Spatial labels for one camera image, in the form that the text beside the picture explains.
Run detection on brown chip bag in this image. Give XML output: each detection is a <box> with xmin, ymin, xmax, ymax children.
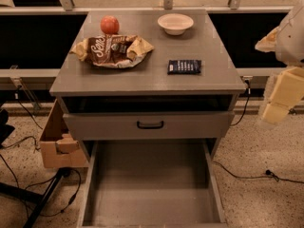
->
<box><xmin>70</xmin><ymin>34</ymin><xmax>154</xmax><ymax>68</ymax></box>

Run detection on black floor cable right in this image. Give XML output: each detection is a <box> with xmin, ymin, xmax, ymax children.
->
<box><xmin>212</xmin><ymin>160</ymin><xmax>304</xmax><ymax>185</ymax></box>

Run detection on dark blue snack packet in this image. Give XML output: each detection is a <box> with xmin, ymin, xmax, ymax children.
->
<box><xmin>167</xmin><ymin>60</ymin><xmax>201</xmax><ymax>75</ymax></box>

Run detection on red apple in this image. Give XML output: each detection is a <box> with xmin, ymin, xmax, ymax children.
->
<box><xmin>100</xmin><ymin>15</ymin><xmax>120</xmax><ymax>34</ymax></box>

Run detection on grey upper drawer black handle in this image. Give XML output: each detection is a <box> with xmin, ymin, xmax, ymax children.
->
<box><xmin>64</xmin><ymin>112</ymin><xmax>234</xmax><ymax>141</ymax></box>

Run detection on open grey lower drawer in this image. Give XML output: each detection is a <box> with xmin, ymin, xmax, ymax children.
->
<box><xmin>77</xmin><ymin>140</ymin><xmax>228</xmax><ymax>228</ymax></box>

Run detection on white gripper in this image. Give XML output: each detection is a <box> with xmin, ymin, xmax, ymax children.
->
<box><xmin>255</xmin><ymin>0</ymin><xmax>304</xmax><ymax>124</ymax></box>

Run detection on black floor cable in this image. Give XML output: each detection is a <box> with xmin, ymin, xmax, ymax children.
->
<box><xmin>212</xmin><ymin>160</ymin><xmax>304</xmax><ymax>185</ymax></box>
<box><xmin>0</xmin><ymin>85</ymin><xmax>82</xmax><ymax>219</ymax></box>

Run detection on cardboard box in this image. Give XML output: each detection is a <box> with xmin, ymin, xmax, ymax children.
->
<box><xmin>39</xmin><ymin>101</ymin><xmax>88</xmax><ymax>168</ymax></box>

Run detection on black floor cable left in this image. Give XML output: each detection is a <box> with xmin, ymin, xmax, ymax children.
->
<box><xmin>0</xmin><ymin>85</ymin><xmax>82</xmax><ymax>219</ymax></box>

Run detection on black tripod stand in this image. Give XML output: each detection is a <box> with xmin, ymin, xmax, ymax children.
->
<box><xmin>0</xmin><ymin>168</ymin><xmax>71</xmax><ymax>228</ymax></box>

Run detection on metal window rail frame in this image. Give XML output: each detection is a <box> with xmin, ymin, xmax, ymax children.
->
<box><xmin>1</xmin><ymin>0</ymin><xmax>299</xmax><ymax>90</ymax></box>

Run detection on white bowl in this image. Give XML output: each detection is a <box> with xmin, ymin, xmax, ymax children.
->
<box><xmin>158</xmin><ymin>13</ymin><xmax>194</xmax><ymax>35</ymax></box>

